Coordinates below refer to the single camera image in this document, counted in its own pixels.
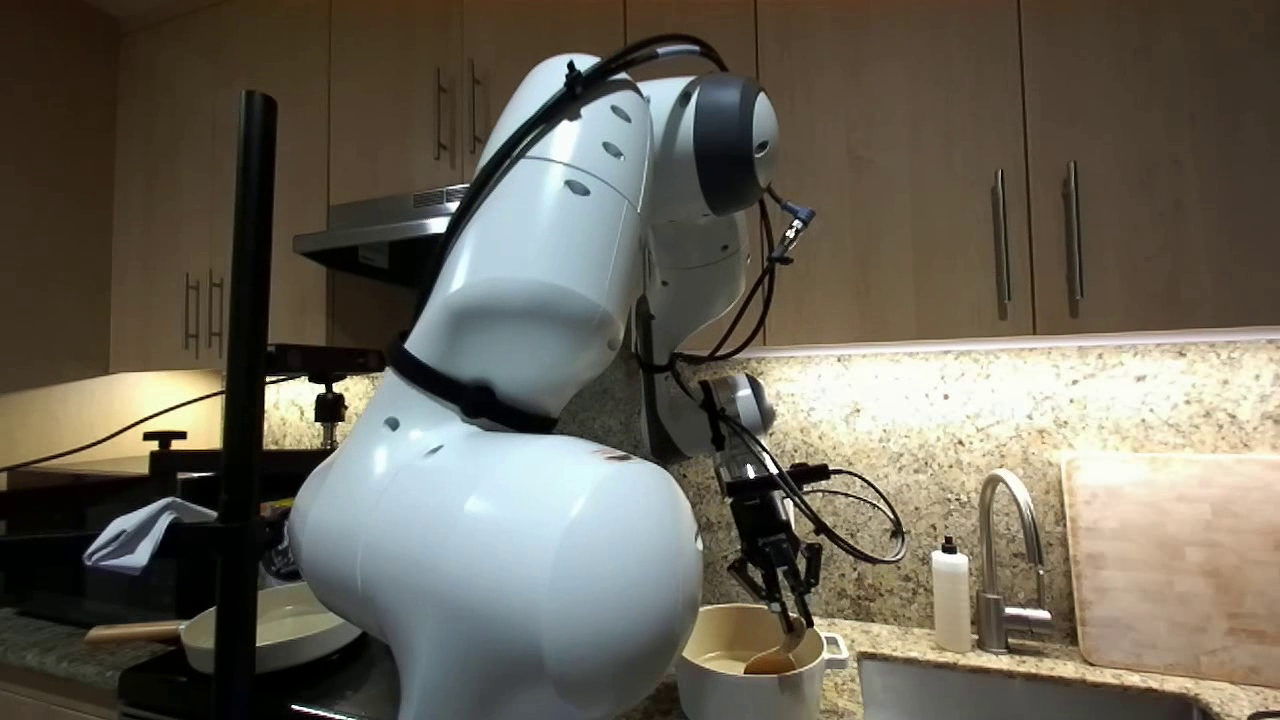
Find narrow light wooden wall cabinet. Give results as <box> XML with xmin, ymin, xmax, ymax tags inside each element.
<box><xmin>103</xmin><ymin>0</ymin><xmax>331</xmax><ymax>368</ymax></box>

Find wide light wooden wall cabinet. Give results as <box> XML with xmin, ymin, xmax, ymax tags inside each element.
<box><xmin>625</xmin><ymin>0</ymin><xmax>1280</xmax><ymax>362</ymax></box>

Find light wooden cabinet above hood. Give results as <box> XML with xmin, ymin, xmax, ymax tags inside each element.
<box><xmin>325</xmin><ymin>0</ymin><xmax>631</xmax><ymax>209</ymax></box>

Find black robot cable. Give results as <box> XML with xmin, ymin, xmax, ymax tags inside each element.
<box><xmin>434</xmin><ymin>31</ymin><xmax>913</xmax><ymax>573</ymax></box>

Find wooden spoon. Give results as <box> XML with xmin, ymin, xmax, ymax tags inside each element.
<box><xmin>740</xmin><ymin>615</ymin><xmax>821</xmax><ymax>681</ymax></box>

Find white pot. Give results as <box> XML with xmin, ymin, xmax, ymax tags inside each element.
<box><xmin>667</xmin><ymin>601</ymin><xmax>854</xmax><ymax>720</ymax></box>

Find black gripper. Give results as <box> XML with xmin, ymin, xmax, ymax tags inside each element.
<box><xmin>718</xmin><ymin>458</ymin><xmax>827</xmax><ymax>639</ymax></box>

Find white crumpled cloth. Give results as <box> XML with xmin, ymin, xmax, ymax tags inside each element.
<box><xmin>82</xmin><ymin>493</ymin><xmax>221</xmax><ymax>582</ymax></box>

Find steel range hood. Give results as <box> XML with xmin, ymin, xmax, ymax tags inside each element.
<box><xmin>292</xmin><ymin>184</ymin><xmax>474</xmax><ymax>287</ymax></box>

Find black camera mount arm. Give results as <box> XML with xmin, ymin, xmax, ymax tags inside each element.
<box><xmin>266</xmin><ymin>339</ymin><xmax>394</xmax><ymax>431</ymax></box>

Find white kitchen sink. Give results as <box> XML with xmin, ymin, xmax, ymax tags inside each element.
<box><xmin>858</xmin><ymin>649</ymin><xmax>1280</xmax><ymax>720</ymax></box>

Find wooden cutting board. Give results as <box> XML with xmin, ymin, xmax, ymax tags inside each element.
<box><xmin>1057</xmin><ymin>449</ymin><xmax>1280</xmax><ymax>691</ymax></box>

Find white soap bottle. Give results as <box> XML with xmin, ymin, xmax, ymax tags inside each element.
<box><xmin>927</xmin><ymin>533</ymin><xmax>977</xmax><ymax>657</ymax></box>

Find steel kitchen faucet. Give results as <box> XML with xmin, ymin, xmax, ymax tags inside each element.
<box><xmin>972</xmin><ymin>468</ymin><xmax>1071</xmax><ymax>657</ymax></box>

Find white pan with wooden handle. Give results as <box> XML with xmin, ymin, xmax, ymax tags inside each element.
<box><xmin>82</xmin><ymin>577</ymin><xmax>370</xmax><ymax>681</ymax></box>

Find black vertical stand pole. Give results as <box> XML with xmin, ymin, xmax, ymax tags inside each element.
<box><xmin>213</xmin><ymin>88</ymin><xmax>281</xmax><ymax>720</ymax></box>

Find black countertop appliance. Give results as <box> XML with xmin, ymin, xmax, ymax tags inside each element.
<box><xmin>0</xmin><ymin>449</ymin><xmax>318</xmax><ymax>633</ymax></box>

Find steel cabinet handle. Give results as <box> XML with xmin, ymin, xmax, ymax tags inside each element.
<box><xmin>466</xmin><ymin>56</ymin><xmax>491</xmax><ymax>163</ymax></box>
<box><xmin>1061</xmin><ymin>161</ymin><xmax>1090</xmax><ymax>320</ymax></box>
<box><xmin>990</xmin><ymin>163</ymin><xmax>1016</xmax><ymax>324</ymax></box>
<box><xmin>179</xmin><ymin>267</ymin><xmax>206</xmax><ymax>362</ymax></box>
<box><xmin>428</xmin><ymin>65</ymin><xmax>456</xmax><ymax>171</ymax></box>
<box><xmin>206</xmin><ymin>265</ymin><xmax>228</xmax><ymax>355</ymax></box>

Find black clamp knob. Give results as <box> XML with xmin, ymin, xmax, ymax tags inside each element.
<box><xmin>142</xmin><ymin>430</ymin><xmax>194</xmax><ymax>500</ymax></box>

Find thin black cable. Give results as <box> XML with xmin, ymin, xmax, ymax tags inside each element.
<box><xmin>0</xmin><ymin>385</ymin><xmax>233</xmax><ymax>478</ymax></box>

